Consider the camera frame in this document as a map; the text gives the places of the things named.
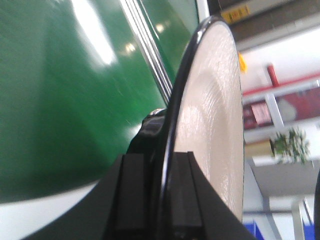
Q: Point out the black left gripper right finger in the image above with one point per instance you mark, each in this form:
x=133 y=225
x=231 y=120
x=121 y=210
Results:
x=196 y=211

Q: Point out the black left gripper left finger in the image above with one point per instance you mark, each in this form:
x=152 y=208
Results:
x=115 y=209

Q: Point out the beige plate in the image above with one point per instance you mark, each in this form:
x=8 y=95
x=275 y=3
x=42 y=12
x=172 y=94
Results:
x=209 y=120

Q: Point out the white outer rim guard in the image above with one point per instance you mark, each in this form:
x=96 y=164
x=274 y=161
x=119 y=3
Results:
x=21 y=218

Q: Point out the green circular conveyor belt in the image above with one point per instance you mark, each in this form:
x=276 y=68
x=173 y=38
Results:
x=75 y=84

